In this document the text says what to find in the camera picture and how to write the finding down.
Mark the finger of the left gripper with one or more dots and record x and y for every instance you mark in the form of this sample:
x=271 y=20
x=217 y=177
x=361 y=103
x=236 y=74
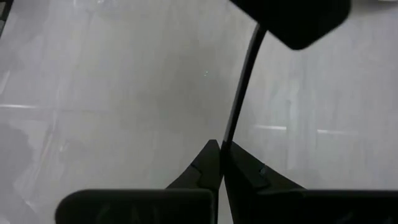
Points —
x=295 y=18

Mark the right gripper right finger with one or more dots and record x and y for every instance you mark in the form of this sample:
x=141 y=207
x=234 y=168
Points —
x=280 y=205

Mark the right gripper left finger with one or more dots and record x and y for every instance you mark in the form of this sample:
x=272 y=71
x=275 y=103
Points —
x=186 y=205

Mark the black aluminium table frame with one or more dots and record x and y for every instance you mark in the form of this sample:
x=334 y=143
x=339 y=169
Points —
x=3 y=12

